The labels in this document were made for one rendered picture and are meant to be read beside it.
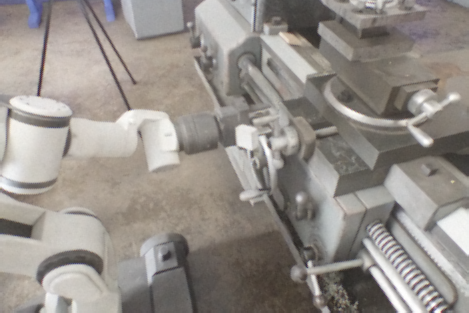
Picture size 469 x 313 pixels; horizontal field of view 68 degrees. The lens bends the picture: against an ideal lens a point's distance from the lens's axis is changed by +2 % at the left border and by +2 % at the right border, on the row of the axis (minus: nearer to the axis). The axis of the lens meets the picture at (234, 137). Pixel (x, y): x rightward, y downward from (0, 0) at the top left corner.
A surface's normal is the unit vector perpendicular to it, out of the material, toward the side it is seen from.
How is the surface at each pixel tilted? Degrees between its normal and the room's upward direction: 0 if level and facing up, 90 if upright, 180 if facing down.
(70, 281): 90
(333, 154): 0
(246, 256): 0
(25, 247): 90
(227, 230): 0
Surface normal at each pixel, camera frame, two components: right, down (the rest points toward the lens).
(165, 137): 0.18, -0.30
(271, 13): 0.33, 0.62
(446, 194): 0.01, -0.76
